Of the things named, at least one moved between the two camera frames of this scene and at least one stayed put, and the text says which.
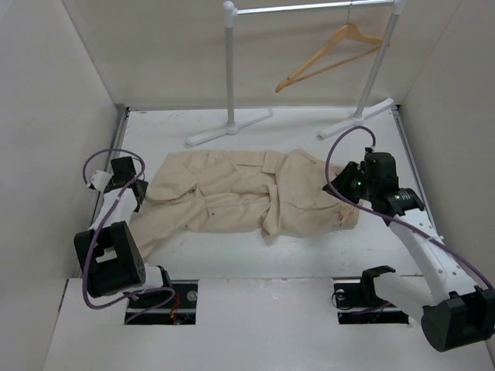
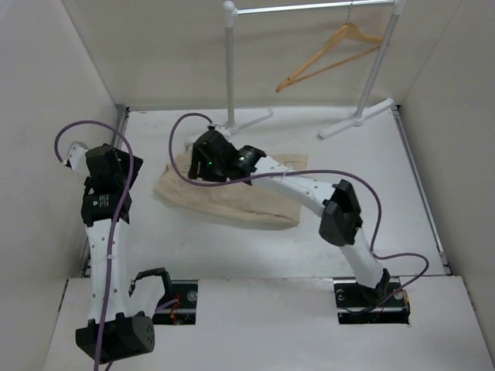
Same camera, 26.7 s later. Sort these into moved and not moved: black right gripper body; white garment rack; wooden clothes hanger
Moved: black right gripper body
Not moved: white garment rack; wooden clothes hanger
